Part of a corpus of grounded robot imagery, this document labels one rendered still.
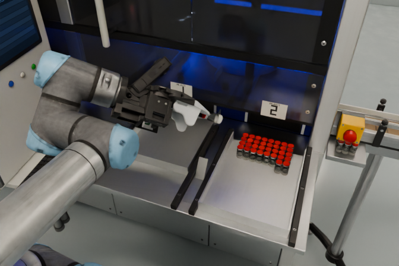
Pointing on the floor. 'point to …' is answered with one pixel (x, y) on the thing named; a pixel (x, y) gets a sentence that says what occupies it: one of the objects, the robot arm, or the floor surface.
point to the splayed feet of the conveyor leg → (326, 245)
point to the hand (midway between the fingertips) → (202, 111)
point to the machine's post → (339, 64)
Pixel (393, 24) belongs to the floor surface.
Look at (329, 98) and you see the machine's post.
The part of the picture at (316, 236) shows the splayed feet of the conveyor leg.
